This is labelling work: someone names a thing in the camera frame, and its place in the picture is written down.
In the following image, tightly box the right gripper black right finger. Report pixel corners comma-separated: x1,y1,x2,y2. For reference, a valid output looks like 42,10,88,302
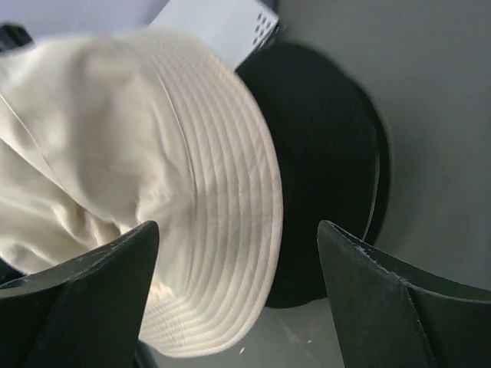
318,221,490,367

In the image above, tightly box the cream bucket hat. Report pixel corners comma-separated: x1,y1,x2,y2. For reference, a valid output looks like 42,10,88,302
1,27,284,358

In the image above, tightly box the white calibration board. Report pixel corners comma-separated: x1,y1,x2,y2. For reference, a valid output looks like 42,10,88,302
151,0,279,68

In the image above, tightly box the black bucket hat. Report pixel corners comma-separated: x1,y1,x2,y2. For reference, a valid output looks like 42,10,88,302
237,43,391,309

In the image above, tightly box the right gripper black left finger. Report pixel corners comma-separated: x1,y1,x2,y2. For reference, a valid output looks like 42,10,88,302
1,222,159,367

